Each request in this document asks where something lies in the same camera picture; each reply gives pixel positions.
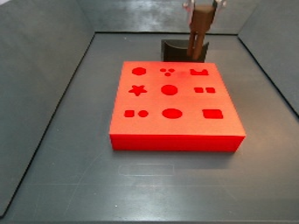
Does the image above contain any brown three-prong peg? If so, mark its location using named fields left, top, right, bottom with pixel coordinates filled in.
left=187, top=4, right=217, bottom=60

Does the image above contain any black curved holder stand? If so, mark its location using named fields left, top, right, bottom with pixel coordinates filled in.
left=162, top=39, right=210, bottom=63

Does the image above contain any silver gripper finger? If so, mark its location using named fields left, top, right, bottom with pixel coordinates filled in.
left=213, top=0, right=228, bottom=12
left=182, top=0, right=195, bottom=13

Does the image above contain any red shape-sorter block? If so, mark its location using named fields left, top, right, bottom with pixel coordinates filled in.
left=109, top=61, right=246, bottom=152

